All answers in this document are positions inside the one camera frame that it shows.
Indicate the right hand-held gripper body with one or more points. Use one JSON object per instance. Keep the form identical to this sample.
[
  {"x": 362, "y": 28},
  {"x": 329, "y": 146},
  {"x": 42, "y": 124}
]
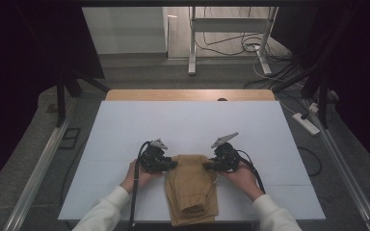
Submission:
[{"x": 226, "y": 155}]

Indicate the black metal stand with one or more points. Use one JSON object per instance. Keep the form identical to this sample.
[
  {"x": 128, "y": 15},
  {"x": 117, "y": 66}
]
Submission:
[
  {"x": 61, "y": 99},
  {"x": 322, "y": 99}
]

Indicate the white cabinet panel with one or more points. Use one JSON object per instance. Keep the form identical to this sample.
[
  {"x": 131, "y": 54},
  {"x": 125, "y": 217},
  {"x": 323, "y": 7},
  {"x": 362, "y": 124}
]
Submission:
[{"x": 125, "y": 30}]

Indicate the person's right hand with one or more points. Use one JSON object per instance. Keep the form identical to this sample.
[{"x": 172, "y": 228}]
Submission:
[{"x": 244, "y": 179}]

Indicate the white metal stand frame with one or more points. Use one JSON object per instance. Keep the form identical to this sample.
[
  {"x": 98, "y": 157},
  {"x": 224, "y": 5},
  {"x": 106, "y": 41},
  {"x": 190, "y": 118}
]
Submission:
[{"x": 228, "y": 25}]

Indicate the tan pants with small prints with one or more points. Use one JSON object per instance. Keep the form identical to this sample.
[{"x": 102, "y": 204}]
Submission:
[{"x": 191, "y": 189}]

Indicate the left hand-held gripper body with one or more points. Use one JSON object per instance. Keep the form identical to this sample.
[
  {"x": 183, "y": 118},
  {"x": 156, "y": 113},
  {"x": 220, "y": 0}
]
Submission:
[{"x": 152, "y": 157}]

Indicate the white board table cover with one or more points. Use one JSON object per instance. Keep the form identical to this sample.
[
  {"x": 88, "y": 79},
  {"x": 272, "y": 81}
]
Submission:
[{"x": 253, "y": 128}]

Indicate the aluminium floor rail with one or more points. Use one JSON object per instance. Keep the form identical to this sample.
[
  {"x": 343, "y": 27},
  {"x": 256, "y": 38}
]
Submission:
[
  {"x": 35, "y": 179},
  {"x": 343, "y": 173}
]

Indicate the white power strip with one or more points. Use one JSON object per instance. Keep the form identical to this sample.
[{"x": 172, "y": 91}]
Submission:
[{"x": 305, "y": 123}]

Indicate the person's left hand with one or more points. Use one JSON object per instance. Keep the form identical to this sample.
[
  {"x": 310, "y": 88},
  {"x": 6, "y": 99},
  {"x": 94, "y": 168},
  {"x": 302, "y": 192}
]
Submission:
[{"x": 139, "y": 179}]

